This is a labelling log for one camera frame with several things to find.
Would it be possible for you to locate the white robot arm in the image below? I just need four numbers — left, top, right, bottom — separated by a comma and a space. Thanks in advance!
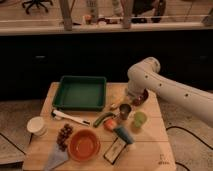
127, 57, 213, 127

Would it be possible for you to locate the green plastic tray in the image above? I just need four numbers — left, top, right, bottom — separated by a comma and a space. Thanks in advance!
52, 75, 106, 111

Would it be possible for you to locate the dark red bowl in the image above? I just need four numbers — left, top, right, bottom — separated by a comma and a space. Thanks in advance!
132, 90, 149, 106

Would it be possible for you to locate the small metal cup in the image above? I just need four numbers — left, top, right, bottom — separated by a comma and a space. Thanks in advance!
119, 104, 131, 120

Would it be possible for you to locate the green plastic cup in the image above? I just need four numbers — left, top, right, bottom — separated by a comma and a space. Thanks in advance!
133, 111, 147, 128

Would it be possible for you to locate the green cucumber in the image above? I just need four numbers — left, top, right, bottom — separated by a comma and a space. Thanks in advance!
93, 112, 115, 128

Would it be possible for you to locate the red orange apple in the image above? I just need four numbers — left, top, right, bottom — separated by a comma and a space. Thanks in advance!
103, 118, 117, 131

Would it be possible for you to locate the wooden board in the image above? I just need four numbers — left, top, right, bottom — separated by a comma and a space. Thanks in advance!
22, 82, 176, 171

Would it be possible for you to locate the black rectangular brush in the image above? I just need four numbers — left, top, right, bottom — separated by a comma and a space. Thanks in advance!
103, 137, 126, 164

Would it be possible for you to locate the orange bowl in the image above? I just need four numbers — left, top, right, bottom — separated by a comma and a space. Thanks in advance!
68, 129, 101, 162

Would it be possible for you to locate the bunch of purple grapes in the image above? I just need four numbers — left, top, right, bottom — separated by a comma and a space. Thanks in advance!
57, 124, 73, 151

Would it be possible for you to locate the grey blue cloth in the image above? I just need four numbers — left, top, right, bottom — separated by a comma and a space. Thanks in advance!
44, 143, 69, 171

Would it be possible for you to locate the white cup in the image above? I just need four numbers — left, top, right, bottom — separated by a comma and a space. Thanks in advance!
27, 116, 47, 136

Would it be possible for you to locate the black office chair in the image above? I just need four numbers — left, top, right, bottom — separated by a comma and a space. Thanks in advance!
22, 0, 53, 15

